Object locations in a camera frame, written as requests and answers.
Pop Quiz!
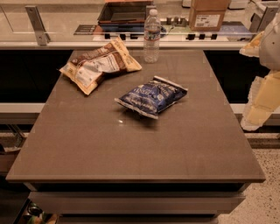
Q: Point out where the brown yellow snack bag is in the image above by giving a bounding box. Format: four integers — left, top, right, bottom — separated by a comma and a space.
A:
59, 37, 142, 95

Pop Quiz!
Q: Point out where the blue chip bag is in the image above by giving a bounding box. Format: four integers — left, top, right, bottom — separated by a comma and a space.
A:
115, 76, 188, 119

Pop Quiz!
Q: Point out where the metal glass bracket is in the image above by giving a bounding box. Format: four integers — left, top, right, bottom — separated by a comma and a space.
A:
249, 6, 279, 33
25, 5, 51, 46

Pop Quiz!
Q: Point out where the brown table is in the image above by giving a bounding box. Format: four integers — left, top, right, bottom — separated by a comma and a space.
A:
7, 50, 265, 224

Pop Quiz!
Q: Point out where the clear plastic water bottle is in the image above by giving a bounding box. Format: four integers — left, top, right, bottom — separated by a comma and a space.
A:
143, 9, 161, 63

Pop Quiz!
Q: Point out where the cardboard box with label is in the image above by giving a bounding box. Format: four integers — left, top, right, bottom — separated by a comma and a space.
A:
189, 0, 229, 32

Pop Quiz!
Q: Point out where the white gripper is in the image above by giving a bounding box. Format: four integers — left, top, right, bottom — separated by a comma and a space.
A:
239, 12, 280, 131

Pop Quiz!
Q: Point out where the right metal glass bracket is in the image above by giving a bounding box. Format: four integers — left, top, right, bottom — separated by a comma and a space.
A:
249, 6, 279, 33

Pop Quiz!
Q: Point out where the left metal glass bracket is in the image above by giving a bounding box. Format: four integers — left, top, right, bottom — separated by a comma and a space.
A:
25, 5, 51, 46

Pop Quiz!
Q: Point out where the dark metal tray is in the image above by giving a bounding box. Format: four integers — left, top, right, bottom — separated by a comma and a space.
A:
97, 0, 154, 24

